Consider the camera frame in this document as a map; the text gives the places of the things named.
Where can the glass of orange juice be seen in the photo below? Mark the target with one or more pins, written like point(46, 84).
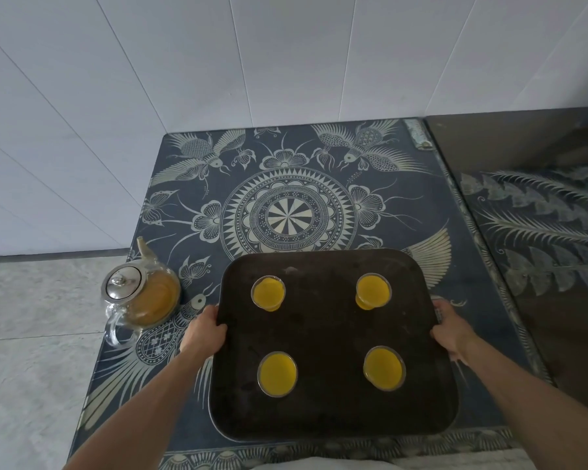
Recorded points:
point(384, 368)
point(373, 291)
point(277, 374)
point(268, 293)

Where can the person's right thumb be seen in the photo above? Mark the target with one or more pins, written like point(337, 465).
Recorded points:
point(440, 334)

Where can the dark brown square serving tray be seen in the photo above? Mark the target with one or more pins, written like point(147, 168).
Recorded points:
point(331, 332)

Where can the person's left hand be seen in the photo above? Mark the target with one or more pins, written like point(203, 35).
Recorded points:
point(202, 333)

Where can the person's right hand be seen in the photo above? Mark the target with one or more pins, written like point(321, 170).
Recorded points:
point(454, 332)

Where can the person's left forearm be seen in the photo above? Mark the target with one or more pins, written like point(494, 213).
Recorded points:
point(142, 411)

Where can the person's left thumb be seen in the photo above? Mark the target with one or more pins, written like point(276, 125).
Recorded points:
point(219, 325)

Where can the glass teapot with steel lid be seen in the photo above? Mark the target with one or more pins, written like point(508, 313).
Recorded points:
point(144, 293)

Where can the blue patterned tablecloth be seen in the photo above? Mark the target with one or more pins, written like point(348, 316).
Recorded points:
point(294, 190)

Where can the person's right forearm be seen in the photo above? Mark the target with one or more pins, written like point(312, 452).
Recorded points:
point(529, 411)

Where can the dark glass-topped side table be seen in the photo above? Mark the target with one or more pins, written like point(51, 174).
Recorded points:
point(558, 337)

